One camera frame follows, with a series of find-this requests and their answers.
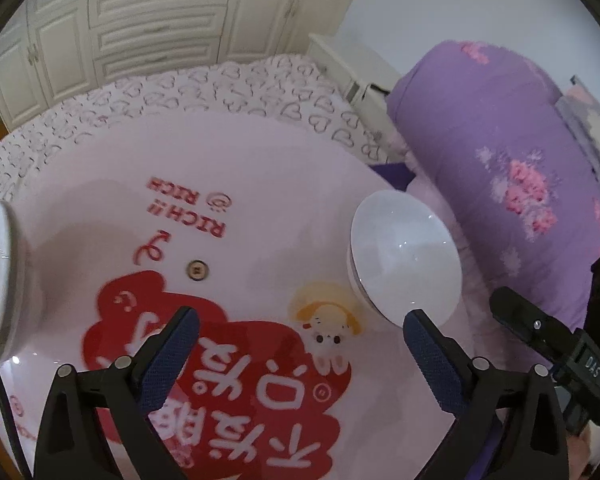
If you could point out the heart-printed white bedsheet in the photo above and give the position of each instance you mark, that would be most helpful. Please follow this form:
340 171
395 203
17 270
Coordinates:
205 80

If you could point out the oval grey-rimmed white plate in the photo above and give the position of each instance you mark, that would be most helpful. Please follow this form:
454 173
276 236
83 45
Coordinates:
0 250

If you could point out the grey floral cloth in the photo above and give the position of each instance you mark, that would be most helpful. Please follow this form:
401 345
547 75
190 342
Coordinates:
590 120

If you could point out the purple floral quilt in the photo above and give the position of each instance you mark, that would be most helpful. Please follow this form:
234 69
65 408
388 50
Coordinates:
480 135

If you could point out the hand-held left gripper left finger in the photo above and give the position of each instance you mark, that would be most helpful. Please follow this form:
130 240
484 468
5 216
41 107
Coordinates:
172 355

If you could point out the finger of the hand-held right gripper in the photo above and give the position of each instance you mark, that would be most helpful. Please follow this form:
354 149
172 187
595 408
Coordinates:
525 320

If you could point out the white nightstand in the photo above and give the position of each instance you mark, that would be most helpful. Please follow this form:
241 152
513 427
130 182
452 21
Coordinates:
340 65

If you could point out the dark purple cloth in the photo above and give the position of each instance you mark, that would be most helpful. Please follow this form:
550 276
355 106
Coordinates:
392 175

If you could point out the printed pink tablecloth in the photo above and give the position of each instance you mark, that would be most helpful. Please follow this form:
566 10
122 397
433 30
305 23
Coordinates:
260 185

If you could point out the white bowl with grey band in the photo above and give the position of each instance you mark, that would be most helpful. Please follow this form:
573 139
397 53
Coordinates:
352 272
405 260

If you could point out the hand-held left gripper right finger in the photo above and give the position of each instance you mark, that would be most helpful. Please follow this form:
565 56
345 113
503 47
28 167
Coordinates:
430 360

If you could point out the white panelled wardrobe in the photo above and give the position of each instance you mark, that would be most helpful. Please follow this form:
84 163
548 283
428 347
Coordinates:
155 10

